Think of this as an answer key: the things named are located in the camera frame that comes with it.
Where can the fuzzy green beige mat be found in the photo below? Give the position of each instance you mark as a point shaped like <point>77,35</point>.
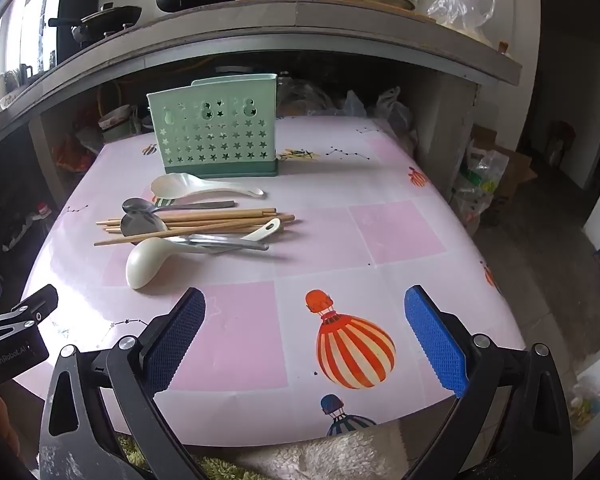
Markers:
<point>305,460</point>

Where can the person's left hand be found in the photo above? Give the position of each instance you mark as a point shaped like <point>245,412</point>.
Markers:
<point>0,427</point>

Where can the white bowl with red print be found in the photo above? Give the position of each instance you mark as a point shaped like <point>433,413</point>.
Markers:
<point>11,101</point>

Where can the cardboard box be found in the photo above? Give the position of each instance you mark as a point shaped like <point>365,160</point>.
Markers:
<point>517,165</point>

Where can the pile of wooden chopsticks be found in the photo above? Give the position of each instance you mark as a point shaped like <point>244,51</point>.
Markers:
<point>220,216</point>

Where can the grey concrete kitchen counter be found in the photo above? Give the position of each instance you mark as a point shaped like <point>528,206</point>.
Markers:
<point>280,25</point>

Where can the black wok with lid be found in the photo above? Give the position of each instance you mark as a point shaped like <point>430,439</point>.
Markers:
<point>110,17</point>

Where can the crumpled clear plastic bag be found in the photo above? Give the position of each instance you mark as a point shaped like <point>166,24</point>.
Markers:
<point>305,97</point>

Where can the green star-cutout utensil holder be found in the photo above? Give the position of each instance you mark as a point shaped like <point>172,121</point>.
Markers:
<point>210,145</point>

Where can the dark glass mug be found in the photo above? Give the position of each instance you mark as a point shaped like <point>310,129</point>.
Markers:
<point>24,74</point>

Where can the pink balloon-print tablecloth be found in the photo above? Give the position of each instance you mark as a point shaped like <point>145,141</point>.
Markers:
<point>330,240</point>

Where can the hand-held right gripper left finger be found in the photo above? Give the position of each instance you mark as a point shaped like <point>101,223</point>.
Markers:
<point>180,340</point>

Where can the orange snack bag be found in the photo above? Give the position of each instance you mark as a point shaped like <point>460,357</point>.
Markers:
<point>75,155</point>

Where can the plastic bag with green items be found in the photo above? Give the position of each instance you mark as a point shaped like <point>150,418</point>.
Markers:
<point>480,175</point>

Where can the white rice spoon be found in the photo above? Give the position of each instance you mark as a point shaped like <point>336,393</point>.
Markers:
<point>180,185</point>

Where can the cooking oil bottle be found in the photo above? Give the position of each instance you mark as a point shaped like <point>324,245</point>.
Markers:
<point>43,211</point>

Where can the white plastic bag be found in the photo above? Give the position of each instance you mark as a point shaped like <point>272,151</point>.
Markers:
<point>390,110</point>

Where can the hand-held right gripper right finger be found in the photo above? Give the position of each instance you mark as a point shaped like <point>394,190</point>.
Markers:
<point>435,345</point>

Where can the metal spoon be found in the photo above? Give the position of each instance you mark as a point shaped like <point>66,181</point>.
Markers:
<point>205,247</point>
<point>137,225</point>
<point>135,205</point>

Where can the white floral bowl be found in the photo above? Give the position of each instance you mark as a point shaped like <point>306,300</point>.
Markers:
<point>115,116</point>

